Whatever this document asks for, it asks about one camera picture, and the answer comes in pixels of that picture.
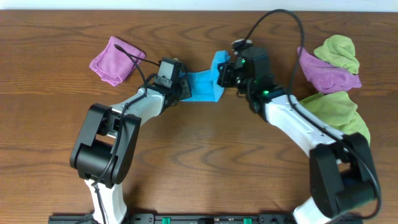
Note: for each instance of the folded purple cloth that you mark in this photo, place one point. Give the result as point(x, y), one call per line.
point(113, 66)

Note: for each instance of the crumpled purple cloth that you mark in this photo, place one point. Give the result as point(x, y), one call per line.
point(325, 77)

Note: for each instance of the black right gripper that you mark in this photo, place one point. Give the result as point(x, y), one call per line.
point(224, 70)

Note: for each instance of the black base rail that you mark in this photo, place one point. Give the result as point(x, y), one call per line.
point(148, 218)

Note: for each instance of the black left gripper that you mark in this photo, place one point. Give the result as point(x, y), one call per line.
point(184, 83)

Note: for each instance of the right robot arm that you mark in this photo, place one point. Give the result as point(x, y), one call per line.
point(342, 172)

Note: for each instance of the lower green cloth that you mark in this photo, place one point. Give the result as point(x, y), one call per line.
point(338, 111)

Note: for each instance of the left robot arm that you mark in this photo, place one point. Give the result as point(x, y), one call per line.
point(104, 148)

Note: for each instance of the upper green cloth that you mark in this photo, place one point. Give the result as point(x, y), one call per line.
point(339, 51)

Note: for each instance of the blue cloth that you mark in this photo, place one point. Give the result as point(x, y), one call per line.
point(204, 84)

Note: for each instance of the green cloth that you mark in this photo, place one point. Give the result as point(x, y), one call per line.
point(339, 51)
point(338, 111)

